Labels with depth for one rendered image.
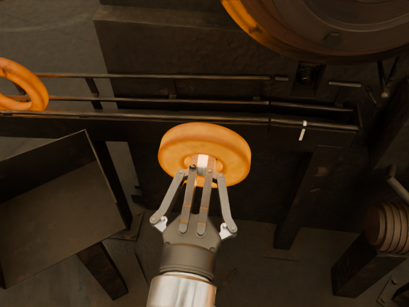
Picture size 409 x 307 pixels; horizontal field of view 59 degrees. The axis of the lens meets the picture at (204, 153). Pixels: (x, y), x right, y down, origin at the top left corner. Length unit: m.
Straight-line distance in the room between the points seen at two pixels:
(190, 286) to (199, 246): 0.06
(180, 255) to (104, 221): 0.37
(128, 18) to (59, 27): 1.68
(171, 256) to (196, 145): 0.17
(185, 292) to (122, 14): 0.60
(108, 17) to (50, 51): 1.49
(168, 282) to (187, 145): 0.20
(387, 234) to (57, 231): 0.76
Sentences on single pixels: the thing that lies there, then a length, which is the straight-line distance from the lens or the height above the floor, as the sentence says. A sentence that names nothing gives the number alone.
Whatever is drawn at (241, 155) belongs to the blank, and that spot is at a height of 0.87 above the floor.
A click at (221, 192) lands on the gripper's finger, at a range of 0.54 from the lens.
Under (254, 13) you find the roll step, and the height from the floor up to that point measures 0.99.
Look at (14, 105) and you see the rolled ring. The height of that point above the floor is 0.63.
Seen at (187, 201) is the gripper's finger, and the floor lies 0.85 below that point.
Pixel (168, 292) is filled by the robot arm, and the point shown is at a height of 0.87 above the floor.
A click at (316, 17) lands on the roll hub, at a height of 1.03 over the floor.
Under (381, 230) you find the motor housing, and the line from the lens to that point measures 0.99.
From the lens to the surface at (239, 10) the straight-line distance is 0.64.
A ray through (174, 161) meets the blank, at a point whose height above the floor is 0.83.
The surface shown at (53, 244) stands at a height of 0.60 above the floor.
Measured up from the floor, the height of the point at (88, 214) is 0.60.
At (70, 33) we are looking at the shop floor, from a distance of 2.41.
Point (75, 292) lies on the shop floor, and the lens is 1.44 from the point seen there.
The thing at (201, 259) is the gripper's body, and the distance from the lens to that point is 0.48.
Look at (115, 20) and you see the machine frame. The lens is 0.83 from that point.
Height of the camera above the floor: 1.32
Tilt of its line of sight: 54 degrees down
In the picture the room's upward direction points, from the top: straight up
